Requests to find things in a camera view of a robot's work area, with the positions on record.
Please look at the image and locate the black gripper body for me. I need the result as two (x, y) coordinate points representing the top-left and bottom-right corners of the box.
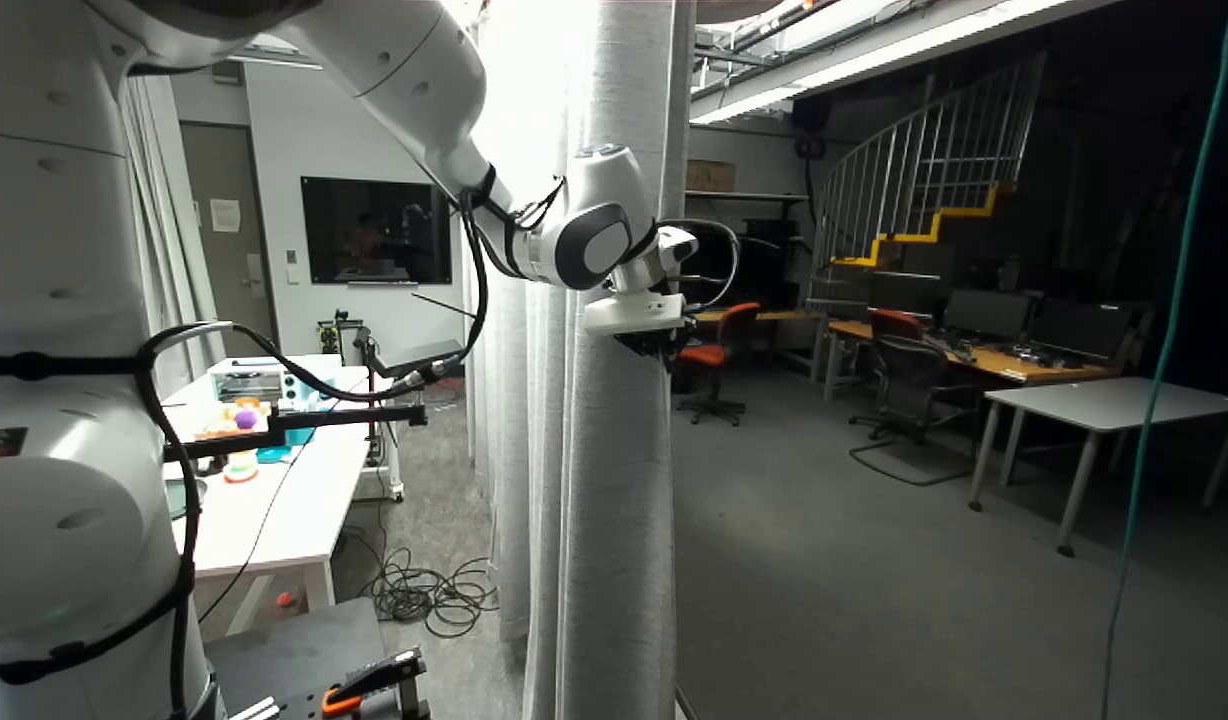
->
(616, 322), (683, 359)

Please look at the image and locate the grey-white fabric curtain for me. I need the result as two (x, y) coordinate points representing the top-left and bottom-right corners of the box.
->
(469, 0), (705, 720)

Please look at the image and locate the pleated white background curtain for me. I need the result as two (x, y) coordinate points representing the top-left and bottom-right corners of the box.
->
(126, 77), (230, 397)

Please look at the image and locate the orange office chair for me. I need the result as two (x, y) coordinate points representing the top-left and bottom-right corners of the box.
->
(674, 299), (766, 433)

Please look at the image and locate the long wooden desk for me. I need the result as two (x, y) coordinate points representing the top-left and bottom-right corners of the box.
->
(676, 299), (819, 401)

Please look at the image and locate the black shelf unit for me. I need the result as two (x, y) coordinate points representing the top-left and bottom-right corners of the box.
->
(676, 184), (808, 311)

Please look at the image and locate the cardboard box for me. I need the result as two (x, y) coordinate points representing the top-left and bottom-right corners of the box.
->
(689, 154), (739, 196)

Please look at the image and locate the black chair with orange headrest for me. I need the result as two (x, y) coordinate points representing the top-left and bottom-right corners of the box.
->
(845, 303), (980, 491)

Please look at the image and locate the staircase with yellow trim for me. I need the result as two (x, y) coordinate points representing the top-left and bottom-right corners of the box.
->
(808, 50), (1052, 315)

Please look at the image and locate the black upright stand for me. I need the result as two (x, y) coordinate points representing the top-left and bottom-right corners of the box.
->
(314, 307), (405, 504)

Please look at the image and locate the black horizontal rod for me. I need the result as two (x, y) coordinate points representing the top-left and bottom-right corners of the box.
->
(170, 401), (430, 463)

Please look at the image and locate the small dark computer monitor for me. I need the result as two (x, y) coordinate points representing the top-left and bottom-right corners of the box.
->
(940, 282), (1040, 344)

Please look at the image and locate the long ceiling light bar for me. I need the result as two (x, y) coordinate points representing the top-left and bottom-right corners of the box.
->
(689, 0), (1125, 132)

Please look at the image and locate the wooden desk with monitors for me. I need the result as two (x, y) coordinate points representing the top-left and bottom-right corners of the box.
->
(823, 315), (1125, 404)

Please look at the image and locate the white work table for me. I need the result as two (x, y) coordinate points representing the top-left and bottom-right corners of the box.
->
(157, 353), (410, 635)

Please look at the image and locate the teal flat tray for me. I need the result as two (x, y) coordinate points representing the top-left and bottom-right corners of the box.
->
(253, 423), (321, 466)

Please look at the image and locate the clear plastic box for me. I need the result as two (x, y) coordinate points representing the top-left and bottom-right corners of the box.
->
(210, 357), (287, 406)

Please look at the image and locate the grey door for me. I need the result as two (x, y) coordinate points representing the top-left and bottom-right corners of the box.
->
(180, 121), (284, 359)

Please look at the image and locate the wide dark computer monitor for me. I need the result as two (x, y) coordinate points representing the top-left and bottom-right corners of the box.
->
(1028, 293), (1152, 369)

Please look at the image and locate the orange and black clamp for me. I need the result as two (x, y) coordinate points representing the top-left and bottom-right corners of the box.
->
(314, 649), (431, 720)

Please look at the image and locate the grey table with metal legs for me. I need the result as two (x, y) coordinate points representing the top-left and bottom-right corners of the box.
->
(965, 375), (1228, 561)

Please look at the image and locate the black mounting platform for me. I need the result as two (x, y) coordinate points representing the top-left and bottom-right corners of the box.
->
(206, 596), (436, 720)

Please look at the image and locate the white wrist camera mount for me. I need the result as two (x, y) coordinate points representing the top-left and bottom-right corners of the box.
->
(580, 288), (689, 338)

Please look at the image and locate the black wall display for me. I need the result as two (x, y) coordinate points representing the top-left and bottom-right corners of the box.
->
(302, 173), (455, 288)

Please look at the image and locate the tangled floor cable bundle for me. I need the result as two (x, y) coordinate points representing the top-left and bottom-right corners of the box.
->
(367, 550), (500, 645)

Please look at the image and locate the green hanging cable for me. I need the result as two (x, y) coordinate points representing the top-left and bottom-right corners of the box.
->
(1096, 0), (1228, 720)

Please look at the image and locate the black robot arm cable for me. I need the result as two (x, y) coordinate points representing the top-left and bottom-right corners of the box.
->
(0, 173), (750, 720)

